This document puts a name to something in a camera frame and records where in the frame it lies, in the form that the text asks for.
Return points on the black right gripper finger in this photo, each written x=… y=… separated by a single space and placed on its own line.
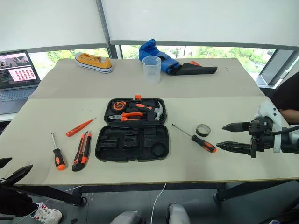
x=238 y=147
x=238 y=127

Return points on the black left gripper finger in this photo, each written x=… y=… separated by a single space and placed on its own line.
x=4 y=162
x=18 y=173

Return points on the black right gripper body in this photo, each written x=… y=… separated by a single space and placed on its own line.
x=261 y=137

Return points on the long black orange screwdriver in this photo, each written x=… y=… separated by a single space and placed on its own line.
x=203 y=143

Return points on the black electrical tape roll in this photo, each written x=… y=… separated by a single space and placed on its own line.
x=201 y=135

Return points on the black orange utility knife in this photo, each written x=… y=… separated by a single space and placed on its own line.
x=81 y=152

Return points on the orange tester screwdriver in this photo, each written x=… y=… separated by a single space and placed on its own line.
x=77 y=130

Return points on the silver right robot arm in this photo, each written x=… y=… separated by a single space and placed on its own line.
x=292 y=142

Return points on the bystander bare forearm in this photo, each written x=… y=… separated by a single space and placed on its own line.
x=292 y=115

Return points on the black tool case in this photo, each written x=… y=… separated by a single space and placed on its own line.
x=130 y=145

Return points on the black metal table leg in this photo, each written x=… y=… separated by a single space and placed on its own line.
x=245 y=190
x=51 y=193

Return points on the short black orange screwdriver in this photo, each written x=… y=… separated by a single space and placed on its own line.
x=59 y=159

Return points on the white sneaker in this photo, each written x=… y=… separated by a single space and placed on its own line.
x=47 y=214

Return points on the bystander black shirt blue jeans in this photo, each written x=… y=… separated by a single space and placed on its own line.
x=288 y=93

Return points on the black orange fabric pouch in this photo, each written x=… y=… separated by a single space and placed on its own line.
x=198 y=70

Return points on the grey framed open window pane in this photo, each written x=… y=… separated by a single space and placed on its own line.
x=275 y=67

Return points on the grey rounded right robot leg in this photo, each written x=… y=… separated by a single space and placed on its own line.
x=178 y=214

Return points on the grey rounded robot leg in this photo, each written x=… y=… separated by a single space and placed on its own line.
x=127 y=218
x=178 y=214

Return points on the grey laptop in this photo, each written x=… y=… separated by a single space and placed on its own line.
x=18 y=70

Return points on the clear plastic measuring cup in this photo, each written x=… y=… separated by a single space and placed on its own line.
x=151 y=74

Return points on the white roller blind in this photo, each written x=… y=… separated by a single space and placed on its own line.
x=46 y=21
x=198 y=21

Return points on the grey rounded left robot leg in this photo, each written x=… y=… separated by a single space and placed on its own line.
x=127 y=218

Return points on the blue boxing glove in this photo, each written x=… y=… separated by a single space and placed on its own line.
x=149 y=50

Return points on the black orange tape measure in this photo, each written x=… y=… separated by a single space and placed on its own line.
x=119 y=106

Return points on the yellow canvas shoe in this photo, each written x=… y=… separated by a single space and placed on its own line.
x=93 y=61

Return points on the grey window frame post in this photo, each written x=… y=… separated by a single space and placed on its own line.
x=106 y=30

